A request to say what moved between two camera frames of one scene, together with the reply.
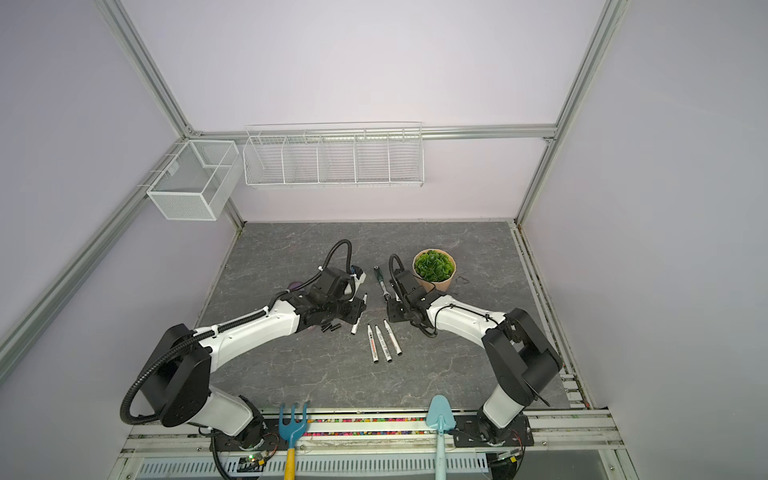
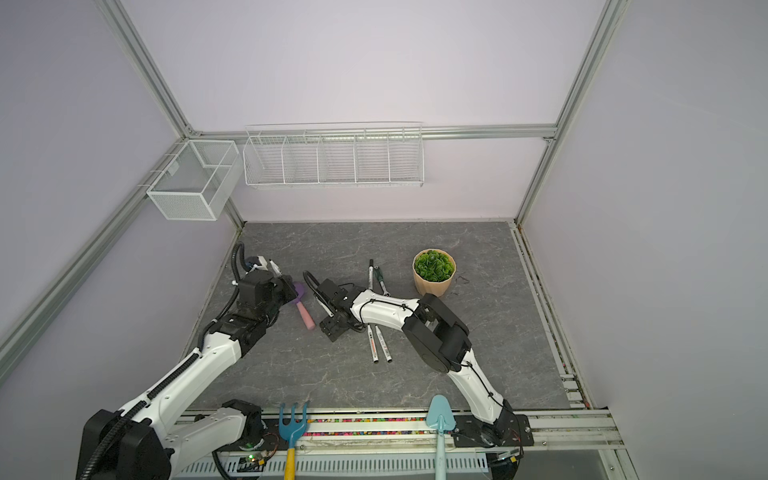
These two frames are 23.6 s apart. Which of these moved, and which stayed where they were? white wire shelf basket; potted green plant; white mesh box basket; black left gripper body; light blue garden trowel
Moved: black left gripper body
Stayed: light blue garden trowel; white wire shelf basket; white mesh box basket; potted green plant
